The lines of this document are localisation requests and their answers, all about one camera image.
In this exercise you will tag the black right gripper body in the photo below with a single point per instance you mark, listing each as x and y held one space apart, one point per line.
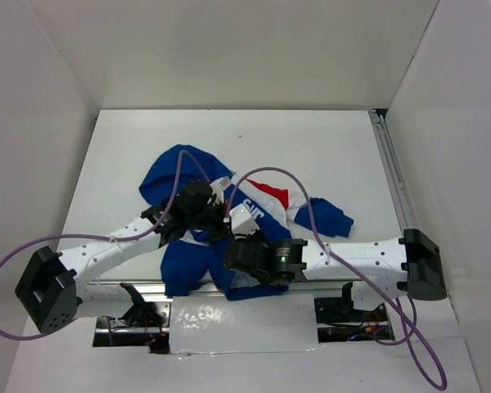
257 238

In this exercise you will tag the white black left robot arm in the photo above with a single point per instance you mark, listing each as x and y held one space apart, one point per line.
52 288

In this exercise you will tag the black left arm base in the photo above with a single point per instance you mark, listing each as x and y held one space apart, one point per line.
150 330

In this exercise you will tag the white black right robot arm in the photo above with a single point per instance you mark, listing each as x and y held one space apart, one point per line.
306 260

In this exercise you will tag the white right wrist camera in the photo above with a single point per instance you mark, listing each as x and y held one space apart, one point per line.
239 222

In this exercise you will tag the aluminium side rail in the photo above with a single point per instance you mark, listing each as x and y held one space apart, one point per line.
405 196

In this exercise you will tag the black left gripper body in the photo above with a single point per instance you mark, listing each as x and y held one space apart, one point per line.
210 220

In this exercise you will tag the blue white red jacket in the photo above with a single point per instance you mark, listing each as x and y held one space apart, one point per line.
194 255

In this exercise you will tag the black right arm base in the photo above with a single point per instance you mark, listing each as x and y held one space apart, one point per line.
339 321

